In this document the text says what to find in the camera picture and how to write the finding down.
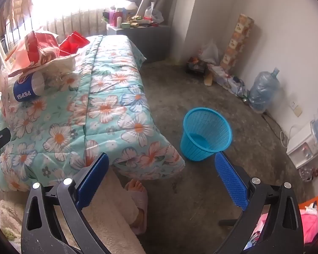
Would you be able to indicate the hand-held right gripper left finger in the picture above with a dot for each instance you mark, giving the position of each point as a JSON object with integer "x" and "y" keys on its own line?
{"x": 94, "y": 182}

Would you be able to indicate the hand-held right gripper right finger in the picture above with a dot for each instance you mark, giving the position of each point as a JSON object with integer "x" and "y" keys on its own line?
{"x": 232, "y": 182}

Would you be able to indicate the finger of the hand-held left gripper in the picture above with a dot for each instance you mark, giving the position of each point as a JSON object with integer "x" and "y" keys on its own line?
{"x": 0, "y": 139}

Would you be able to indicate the blue plastic waste basket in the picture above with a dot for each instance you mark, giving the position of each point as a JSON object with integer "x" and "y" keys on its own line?
{"x": 201, "y": 148}

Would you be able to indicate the clear bottle with blue label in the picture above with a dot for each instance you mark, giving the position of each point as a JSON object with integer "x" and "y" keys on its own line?
{"x": 23, "y": 90}

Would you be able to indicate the clear zip bag red print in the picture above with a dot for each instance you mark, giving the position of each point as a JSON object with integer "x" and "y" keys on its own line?
{"x": 31, "y": 45}

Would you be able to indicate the person's foot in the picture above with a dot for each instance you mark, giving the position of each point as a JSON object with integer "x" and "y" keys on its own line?
{"x": 134, "y": 185}

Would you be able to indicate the pink slipper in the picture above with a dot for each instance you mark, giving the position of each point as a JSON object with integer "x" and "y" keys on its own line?
{"x": 141, "y": 201}

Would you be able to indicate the patterned cloth pouch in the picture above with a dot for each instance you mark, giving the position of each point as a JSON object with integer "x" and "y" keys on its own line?
{"x": 307, "y": 173}

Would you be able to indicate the white water dispenser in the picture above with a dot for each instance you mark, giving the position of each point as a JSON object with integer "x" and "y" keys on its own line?
{"x": 302, "y": 143}

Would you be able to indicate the pink bag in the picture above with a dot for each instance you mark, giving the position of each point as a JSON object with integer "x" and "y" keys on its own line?
{"x": 311, "y": 219}

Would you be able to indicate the floral quilt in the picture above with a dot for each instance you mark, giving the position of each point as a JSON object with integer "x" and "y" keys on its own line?
{"x": 116, "y": 98}

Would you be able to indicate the large blue water jug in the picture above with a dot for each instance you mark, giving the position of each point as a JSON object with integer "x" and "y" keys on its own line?
{"x": 263, "y": 92}

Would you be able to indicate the white power strip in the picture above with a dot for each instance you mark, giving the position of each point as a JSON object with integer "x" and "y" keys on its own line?
{"x": 232, "y": 83}

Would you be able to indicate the tan insole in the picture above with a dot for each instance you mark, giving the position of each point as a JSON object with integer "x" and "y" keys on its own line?
{"x": 208, "y": 80}

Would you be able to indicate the black tray with clutter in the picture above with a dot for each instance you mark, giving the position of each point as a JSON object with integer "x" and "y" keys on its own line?
{"x": 196, "y": 67}

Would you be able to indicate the red plastic wrapper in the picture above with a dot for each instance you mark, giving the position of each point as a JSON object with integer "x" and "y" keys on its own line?
{"x": 74, "y": 43}

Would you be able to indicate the crumpled white plastic bag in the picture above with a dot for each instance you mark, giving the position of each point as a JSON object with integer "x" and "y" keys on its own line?
{"x": 209, "y": 53}

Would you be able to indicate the beige puffer jacket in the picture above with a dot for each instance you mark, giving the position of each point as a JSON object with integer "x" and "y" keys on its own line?
{"x": 18, "y": 2}

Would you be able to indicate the balcony railing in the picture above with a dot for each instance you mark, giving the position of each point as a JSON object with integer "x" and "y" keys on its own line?
{"x": 76, "y": 22}

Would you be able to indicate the patterned wrapped roll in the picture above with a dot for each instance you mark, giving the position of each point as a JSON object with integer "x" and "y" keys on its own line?
{"x": 237, "y": 39}

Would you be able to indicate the grey cabinet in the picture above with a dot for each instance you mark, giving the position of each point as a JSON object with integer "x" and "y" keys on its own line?
{"x": 153, "y": 45}

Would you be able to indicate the small green box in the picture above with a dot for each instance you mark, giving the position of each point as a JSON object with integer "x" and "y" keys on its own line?
{"x": 126, "y": 25}

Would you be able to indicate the small white bottle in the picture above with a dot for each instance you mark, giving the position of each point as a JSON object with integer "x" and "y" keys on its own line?
{"x": 119, "y": 22}

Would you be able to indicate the translucent white plastic bag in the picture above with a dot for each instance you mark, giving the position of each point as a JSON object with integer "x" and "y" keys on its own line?
{"x": 153, "y": 13}

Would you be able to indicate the pile of clothes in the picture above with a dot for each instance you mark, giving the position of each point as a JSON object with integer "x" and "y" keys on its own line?
{"x": 133, "y": 5}

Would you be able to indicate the wall socket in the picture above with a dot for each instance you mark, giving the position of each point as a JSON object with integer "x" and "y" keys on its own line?
{"x": 296, "y": 108}

